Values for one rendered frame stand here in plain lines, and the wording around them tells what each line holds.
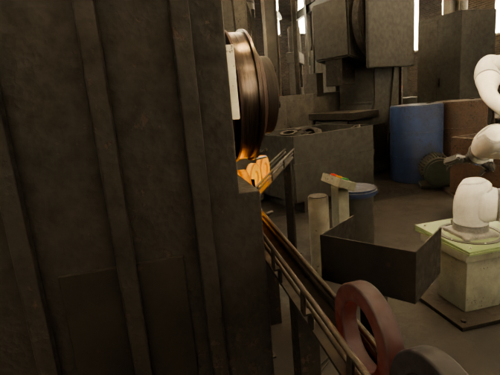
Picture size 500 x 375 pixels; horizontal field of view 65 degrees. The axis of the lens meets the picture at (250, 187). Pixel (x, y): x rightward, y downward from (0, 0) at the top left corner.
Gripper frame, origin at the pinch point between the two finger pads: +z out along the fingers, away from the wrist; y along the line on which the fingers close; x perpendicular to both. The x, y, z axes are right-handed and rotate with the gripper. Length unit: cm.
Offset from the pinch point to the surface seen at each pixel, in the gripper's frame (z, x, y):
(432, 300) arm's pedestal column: 41, 58, -2
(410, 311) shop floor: 36, 66, 8
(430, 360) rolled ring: -127, 74, 29
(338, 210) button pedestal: 52, 18, 54
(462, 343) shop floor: 14, 74, -11
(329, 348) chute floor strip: -98, 79, 41
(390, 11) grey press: 216, -256, 50
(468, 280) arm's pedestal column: 24, 45, -13
